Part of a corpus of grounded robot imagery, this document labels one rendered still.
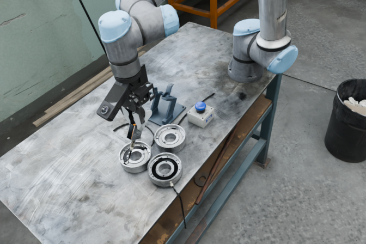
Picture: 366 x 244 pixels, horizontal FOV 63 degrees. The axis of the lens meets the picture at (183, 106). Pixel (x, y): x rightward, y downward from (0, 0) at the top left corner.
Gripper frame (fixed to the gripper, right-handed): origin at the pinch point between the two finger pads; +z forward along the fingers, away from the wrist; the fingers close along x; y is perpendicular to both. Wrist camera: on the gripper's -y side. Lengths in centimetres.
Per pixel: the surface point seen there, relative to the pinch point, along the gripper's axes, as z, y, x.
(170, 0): 63, 187, 139
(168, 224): 38.1, -6.7, -12.3
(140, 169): 10.6, -6.1, -4.7
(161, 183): 10.1, -6.7, -13.7
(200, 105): 5.8, 23.0, -7.9
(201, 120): 9.0, 20.1, -10.4
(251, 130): 40, 51, -16
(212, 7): 59, 186, 88
